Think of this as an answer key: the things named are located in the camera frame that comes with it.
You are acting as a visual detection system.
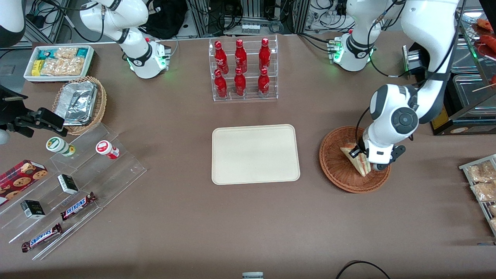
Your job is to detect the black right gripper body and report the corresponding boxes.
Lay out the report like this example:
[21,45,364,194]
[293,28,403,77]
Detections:
[0,86,28,126]

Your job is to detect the triangular sandwich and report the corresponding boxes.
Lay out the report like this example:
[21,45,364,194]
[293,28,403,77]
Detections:
[340,143,372,177]

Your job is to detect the brown wicker basket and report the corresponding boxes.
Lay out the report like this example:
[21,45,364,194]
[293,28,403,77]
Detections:
[319,126,391,193]

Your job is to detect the aluminium foil tray stack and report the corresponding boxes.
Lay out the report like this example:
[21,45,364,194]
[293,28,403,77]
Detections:
[54,81,98,125]

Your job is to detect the light wicker basket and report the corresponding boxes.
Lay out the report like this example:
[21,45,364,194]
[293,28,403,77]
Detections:
[52,76,107,136]

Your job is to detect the cream plastic tray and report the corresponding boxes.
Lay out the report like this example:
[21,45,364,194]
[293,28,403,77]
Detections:
[212,124,301,185]

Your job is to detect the green cap yogurt bottle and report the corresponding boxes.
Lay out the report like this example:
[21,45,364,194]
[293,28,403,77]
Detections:
[46,137,76,157]

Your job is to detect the red cookie box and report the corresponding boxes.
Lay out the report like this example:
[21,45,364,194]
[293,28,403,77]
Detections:
[0,160,48,202]

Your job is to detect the large clear snack bag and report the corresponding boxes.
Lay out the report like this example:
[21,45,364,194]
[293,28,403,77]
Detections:
[41,57,85,76]

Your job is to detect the red cap yogurt bottle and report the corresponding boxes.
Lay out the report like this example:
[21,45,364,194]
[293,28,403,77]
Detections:
[96,140,120,160]

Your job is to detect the small clear snack bag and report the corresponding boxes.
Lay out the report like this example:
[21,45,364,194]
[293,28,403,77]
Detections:
[54,47,78,59]

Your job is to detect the white snack bin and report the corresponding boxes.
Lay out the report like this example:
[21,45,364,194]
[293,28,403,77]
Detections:
[23,45,95,83]

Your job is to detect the small black carton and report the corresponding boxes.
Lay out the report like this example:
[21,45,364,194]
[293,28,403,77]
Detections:
[20,200,46,219]
[57,174,79,195]

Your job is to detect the clear acrylic step display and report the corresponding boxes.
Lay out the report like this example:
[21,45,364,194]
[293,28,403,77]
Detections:
[0,123,147,261]

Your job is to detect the snickers bar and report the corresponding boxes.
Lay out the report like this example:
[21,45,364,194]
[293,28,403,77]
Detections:
[60,192,97,221]
[21,223,63,253]

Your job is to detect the grey metal control box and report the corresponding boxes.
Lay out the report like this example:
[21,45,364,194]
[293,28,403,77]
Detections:
[402,45,429,76]

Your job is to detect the clear bag of crackers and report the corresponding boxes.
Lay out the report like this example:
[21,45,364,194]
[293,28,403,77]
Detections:
[467,161,496,183]
[471,181,496,202]

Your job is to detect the black food warmer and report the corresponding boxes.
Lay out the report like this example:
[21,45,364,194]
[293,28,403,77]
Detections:
[428,7,496,135]

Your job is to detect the steel food pan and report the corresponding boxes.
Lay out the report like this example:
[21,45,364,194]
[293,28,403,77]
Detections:
[453,74,496,113]
[451,35,485,73]

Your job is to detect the red cola bottle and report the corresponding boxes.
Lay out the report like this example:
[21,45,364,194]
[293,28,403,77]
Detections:
[235,39,248,72]
[214,41,229,73]
[214,69,228,98]
[259,38,271,71]
[234,68,246,96]
[258,68,270,97]

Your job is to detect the clear acrylic bottle rack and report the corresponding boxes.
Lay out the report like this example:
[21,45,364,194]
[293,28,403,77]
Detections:
[208,35,279,102]

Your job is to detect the black bag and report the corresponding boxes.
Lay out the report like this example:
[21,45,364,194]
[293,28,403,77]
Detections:
[141,0,189,39]

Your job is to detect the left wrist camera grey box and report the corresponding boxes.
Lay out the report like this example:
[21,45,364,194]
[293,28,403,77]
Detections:
[373,145,406,172]

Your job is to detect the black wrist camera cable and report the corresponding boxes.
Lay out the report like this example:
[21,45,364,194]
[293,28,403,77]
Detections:
[355,107,372,148]

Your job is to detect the grey wire rack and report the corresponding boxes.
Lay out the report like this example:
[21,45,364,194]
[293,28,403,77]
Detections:
[459,154,496,237]

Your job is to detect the black table cable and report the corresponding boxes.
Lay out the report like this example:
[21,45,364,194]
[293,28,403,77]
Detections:
[335,260,392,279]

